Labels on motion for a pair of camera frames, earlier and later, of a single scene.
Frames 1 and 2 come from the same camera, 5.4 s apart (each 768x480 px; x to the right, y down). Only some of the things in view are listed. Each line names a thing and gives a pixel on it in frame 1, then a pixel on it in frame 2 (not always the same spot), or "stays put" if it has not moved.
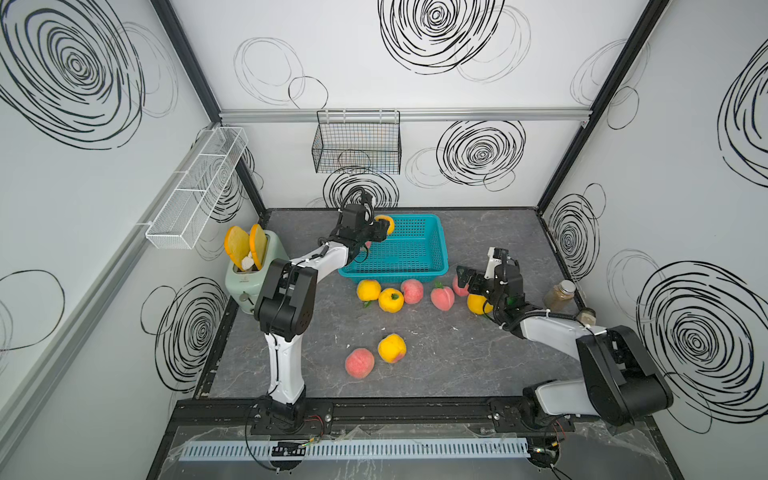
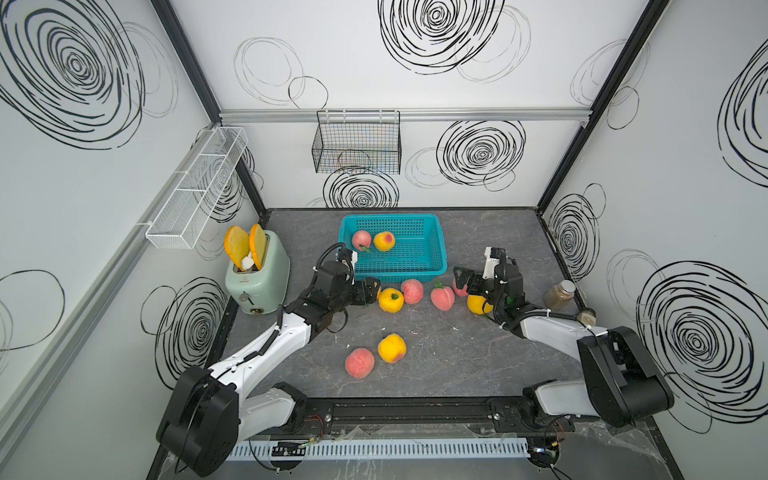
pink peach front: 359,363 stays put
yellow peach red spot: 391,226 to 384,241
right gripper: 466,276 stays put
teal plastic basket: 416,250 stays put
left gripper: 378,230 to 370,292
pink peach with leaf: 442,297 stays put
